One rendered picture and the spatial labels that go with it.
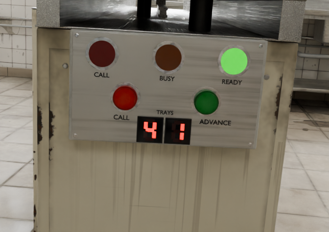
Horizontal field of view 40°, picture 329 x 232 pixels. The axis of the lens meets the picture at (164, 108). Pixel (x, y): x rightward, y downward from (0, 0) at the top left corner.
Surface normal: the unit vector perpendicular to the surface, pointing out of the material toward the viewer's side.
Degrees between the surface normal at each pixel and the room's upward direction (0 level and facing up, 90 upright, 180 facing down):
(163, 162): 90
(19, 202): 0
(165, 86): 90
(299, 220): 0
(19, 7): 90
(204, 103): 90
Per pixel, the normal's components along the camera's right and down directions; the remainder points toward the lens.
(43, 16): 0.02, 0.23
